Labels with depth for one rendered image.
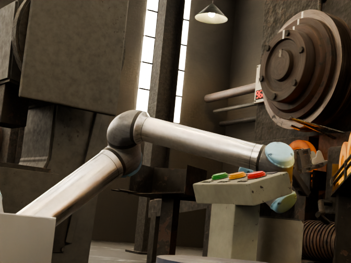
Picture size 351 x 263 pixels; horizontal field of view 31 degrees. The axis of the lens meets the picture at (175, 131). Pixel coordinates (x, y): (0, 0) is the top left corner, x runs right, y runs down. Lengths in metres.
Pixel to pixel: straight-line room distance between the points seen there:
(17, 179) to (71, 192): 2.30
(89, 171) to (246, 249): 0.87
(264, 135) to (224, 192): 1.46
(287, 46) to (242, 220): 1.18
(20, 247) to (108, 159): 0.63
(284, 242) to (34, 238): 0.64
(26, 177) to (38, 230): 2.74
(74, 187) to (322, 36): 1.05
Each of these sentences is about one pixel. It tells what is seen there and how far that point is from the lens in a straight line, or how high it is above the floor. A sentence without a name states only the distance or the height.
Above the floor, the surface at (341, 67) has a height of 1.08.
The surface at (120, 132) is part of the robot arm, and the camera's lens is 2.19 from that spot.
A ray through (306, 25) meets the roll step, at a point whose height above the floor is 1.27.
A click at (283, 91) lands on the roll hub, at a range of 2.44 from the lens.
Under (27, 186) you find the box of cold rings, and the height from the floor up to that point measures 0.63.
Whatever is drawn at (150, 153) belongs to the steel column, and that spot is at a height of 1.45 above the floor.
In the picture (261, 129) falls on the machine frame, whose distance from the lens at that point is 2.92.
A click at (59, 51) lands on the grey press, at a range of 4.84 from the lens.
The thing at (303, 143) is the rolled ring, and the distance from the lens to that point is 2.46.
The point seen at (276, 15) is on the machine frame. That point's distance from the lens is 3.01.
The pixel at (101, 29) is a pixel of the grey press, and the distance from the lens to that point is 5.04.
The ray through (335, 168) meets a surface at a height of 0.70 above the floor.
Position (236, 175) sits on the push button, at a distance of 1.48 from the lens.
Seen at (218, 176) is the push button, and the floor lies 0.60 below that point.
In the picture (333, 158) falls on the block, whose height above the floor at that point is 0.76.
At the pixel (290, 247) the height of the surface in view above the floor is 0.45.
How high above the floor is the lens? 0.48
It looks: 8 degrees up
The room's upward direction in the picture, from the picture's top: 5 degrees clockwise
